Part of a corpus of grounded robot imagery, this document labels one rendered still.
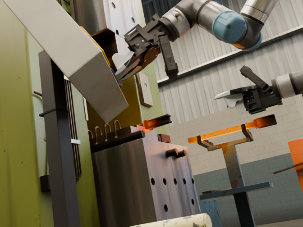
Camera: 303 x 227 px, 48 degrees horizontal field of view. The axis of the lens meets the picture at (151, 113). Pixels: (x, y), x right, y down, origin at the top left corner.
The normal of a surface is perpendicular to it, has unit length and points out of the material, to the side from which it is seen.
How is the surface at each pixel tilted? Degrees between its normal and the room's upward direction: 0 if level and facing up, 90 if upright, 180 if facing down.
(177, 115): 90
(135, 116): 90
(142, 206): 90
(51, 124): 90
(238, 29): 144
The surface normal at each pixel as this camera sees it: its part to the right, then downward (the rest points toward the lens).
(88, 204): 0.85, -0.29
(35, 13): -0.08, -0.28
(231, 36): 0.57, 0.58
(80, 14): -0.49, -0.17
